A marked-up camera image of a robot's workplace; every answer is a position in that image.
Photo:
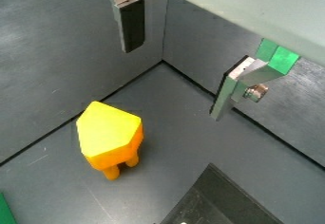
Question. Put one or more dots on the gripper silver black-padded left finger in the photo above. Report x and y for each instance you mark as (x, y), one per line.
(129, 14)

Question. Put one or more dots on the gripper silver green-taped right finger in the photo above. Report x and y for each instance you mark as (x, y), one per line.
(243, 82)

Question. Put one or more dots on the orange three prong block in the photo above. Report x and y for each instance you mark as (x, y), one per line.
(110, 136)

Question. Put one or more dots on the green shape sorting board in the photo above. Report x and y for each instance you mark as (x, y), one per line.
(6, 212)

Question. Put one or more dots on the black curved bracket stand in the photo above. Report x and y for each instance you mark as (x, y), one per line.
(217, 201)

